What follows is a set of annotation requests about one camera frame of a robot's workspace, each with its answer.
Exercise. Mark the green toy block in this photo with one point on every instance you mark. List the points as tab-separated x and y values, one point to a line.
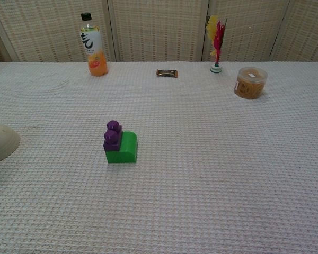
127	149

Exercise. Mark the purple toy block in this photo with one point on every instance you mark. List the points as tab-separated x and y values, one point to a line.
112	137

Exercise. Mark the brown snack wrapper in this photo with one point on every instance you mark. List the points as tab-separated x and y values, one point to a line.
167	73

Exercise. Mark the white woven tablecloth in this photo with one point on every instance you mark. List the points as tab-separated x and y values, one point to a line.
175	185

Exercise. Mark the woven folding screen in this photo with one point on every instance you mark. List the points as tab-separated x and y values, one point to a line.
159	29

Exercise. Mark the rubber band plastic jar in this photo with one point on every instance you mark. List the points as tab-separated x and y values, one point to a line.
250	83

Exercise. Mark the orange juice bottle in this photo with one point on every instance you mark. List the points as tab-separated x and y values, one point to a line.
95	47

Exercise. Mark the feather shuttlecock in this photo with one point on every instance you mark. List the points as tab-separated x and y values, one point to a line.
216	39

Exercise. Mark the beige ceramic bowl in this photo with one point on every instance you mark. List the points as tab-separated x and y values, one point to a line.
1	143

